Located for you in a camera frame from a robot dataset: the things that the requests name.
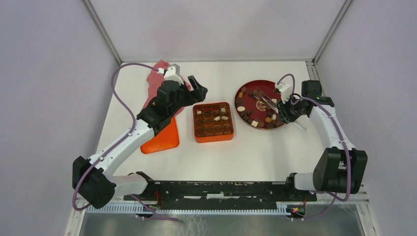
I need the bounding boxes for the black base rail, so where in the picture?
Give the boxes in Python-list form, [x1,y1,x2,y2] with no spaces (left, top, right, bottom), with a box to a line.
[137,181,317,210]

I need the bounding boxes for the pink cloth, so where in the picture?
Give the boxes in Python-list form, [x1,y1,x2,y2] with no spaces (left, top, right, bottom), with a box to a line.
[142,71,192,120]

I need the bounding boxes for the red round plate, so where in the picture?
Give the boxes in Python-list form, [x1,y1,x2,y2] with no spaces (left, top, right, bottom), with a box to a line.
[234,80,284,130]

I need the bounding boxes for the orange box lid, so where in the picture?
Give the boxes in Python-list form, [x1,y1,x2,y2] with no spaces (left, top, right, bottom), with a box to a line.
[140,117,179,154]

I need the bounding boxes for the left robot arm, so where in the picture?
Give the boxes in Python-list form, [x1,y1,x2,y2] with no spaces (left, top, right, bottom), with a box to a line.
[72,76,208,209]

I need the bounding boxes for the silver white-handled tongs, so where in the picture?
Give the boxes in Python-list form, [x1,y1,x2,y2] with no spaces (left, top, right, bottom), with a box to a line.
[253,89,307,132]

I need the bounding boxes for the orange chocolate box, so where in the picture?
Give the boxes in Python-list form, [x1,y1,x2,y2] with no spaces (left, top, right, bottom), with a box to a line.
[192,102,235,144]

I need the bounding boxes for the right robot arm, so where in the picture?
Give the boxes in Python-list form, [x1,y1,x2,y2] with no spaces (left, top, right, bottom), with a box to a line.
[275,80,368,201]

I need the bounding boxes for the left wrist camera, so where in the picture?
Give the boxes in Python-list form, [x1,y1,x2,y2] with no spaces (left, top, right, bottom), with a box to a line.
[157,64,184,85]

